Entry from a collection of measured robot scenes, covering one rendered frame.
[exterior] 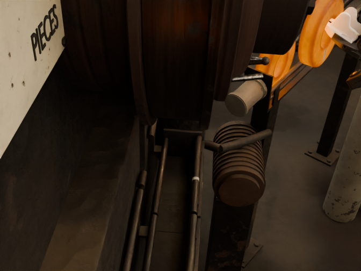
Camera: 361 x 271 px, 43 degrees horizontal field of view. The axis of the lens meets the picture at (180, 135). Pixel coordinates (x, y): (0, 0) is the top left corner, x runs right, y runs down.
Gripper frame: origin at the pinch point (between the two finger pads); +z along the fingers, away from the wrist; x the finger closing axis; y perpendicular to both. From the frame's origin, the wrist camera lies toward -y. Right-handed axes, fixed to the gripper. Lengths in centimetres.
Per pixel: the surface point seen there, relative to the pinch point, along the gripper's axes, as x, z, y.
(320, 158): -61, -15, -82
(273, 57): 4.9, 5.2, -11.1
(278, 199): -29, -12, -84
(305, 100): -98, 8, -89
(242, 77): 35.8, -0.1, 3.1
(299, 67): -7.0, 1.2, -16.9
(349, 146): -33, -21, -48
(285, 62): -4.1, 4.3, -16.1
